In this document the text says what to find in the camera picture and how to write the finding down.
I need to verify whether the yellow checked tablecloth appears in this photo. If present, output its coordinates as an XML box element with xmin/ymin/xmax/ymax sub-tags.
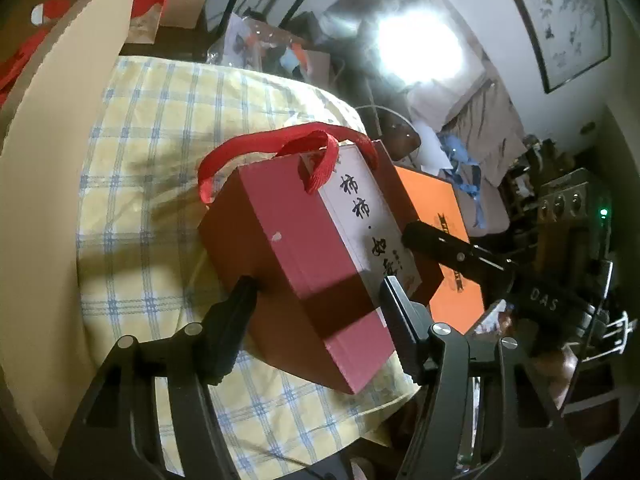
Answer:
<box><xmin>75</xmin><ymin>55</ymin><xmax>426</xmax><ymax>466</ymax></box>

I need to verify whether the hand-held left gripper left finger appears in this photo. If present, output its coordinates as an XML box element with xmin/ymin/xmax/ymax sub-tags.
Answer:
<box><xmin>54</xmin><ymin>275</ymin><xmax>259</xmax><ymax>480</ymax></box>

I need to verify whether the person's right hand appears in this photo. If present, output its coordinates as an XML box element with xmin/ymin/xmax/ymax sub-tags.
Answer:
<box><xmin>544</xmin><ymin>347</ymin><xmax>581</xmax><ymax>411</ymax></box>

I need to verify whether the framed ink painting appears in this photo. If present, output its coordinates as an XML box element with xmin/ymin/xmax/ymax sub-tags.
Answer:
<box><xmin>492</xmin><ymin>0</ymin><xmax>613</xmax><ymax>93</ymax></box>

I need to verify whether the clear plastic bag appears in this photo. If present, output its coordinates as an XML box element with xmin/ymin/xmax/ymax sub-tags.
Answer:
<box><xmin>207</xmin><ymin>12</ymin><xmax>331</xmax><ymax>81</ymax></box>

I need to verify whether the red gift box with handle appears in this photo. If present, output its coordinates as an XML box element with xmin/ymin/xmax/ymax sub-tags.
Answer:
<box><xmin>197</xmin><ymin>122</ymin><xmax>446</xmax><ymax>395</ymax></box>

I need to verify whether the bright lamp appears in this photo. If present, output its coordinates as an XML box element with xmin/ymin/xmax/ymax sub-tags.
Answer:
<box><xmin>375</xmin><ymin>10</ymin><xmax>463</xmax><ymax>81</ymax></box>

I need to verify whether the blue ribbon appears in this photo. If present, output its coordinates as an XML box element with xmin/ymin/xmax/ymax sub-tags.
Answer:
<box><xmin>440</xmin><ymin>132</ymin><xmax>488</xmax><ymax>226</ymax></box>

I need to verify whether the orange box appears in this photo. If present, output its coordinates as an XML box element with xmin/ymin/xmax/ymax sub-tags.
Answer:
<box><xmin>392</xmin><ymin>165</ymin><xmax>486</xmax><ymax>336</ymax></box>

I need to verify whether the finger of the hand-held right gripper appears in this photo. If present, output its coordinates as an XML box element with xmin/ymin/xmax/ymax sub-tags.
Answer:
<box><xmin>402</xmin><ymin>222</ymin><xmax>516</xmax><ymax>286</ymax></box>

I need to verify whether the brown cardboard box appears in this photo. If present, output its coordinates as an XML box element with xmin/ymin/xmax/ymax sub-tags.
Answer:
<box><xmin>0</xmin><ymin>0</ymin><xmax>143</xmax><ymax>466</ymax></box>

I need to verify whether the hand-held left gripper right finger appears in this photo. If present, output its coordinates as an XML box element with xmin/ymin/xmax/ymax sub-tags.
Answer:
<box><xmin>379</xmin><ymin>279</ymin><xmax>583</xmax><ymax>480</ymax></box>

